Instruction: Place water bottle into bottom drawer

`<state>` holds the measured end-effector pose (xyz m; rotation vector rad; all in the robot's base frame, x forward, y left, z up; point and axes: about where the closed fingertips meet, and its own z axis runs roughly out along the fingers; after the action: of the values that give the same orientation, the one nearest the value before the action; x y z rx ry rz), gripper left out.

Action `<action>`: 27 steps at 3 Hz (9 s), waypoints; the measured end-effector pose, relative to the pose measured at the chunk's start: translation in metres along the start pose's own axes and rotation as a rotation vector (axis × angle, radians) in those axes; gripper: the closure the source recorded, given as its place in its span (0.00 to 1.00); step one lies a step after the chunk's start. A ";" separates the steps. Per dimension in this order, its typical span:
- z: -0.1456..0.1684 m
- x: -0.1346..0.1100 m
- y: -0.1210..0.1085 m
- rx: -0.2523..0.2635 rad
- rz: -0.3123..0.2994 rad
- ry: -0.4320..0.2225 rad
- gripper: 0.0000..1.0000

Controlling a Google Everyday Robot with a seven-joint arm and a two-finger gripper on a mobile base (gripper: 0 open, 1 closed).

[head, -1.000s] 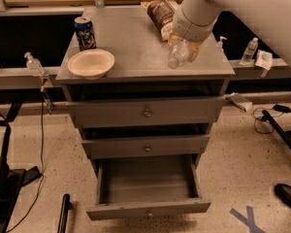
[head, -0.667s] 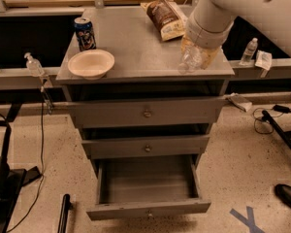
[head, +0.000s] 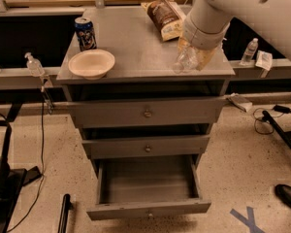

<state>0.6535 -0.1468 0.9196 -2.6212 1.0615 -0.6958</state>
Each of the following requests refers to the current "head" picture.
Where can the white paper packet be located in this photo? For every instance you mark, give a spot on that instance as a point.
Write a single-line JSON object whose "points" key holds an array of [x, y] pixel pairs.
{"points": [[264, 60]]}

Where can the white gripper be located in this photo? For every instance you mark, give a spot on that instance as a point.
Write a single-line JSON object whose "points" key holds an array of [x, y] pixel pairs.
{"points": [[202, 36]]}

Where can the left hand sanitizer bottle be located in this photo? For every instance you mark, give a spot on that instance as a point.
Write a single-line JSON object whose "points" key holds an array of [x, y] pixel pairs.
{"points": [[34, 65]]}

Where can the black shoe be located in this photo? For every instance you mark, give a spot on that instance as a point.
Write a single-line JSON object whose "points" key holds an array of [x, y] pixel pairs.
{"points": [[283, 192]]}

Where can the grey top drawer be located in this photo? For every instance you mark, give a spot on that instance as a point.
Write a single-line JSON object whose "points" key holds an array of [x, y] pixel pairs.
{"points": [[146, 112]]}

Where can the black stand base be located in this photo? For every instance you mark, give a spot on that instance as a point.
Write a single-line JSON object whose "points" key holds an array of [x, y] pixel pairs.
{"points": [[11, 181]]}

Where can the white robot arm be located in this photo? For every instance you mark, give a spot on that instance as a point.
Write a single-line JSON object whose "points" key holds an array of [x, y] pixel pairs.
{"points": [[271, 19]]}

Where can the grey wooden drawer cabinet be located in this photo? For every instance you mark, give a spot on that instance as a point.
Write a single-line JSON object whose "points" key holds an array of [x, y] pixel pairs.
{"points": [[143, 69]]}

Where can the brown chip bag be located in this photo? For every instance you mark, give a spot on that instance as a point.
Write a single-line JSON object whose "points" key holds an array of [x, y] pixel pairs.
{"points": [[167, 16]]}

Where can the white paper bowl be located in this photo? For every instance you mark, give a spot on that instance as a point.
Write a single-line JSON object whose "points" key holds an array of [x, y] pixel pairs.
{"points": [[91, 64]]}

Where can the blue tape mark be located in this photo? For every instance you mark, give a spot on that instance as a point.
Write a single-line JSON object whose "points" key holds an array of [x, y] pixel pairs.
{"points": [[248, 220]]}

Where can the black tube on floor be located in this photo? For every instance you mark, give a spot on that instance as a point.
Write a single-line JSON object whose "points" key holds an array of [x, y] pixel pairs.
{"points": [[65, 208]]}

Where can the grey open bottom drawer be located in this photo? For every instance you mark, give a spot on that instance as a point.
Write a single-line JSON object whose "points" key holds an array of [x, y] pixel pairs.
{"points": [[147, 187]]}

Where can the black metal leg right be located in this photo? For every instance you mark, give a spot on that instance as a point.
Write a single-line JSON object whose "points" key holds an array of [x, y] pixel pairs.
{"points": [[284, 135]]}

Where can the grey middle drawer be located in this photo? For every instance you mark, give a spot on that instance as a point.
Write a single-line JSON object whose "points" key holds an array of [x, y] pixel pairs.
{"points": [[145, 146]]}

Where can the blue soda can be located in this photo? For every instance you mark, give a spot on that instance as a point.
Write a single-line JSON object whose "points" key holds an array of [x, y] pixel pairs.
{"points": [[85, 33]]}

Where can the grey booklet on floor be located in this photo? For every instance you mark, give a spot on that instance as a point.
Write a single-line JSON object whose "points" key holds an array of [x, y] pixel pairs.
{"points": [[240, 102]]}

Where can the clear plastic water bottle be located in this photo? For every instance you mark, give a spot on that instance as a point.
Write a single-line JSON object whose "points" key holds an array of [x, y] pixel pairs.
{"points": [[186, 61]]}

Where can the background water bottle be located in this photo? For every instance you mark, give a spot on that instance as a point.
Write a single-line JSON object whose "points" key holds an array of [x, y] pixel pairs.
{"points": [[249, 51]]}

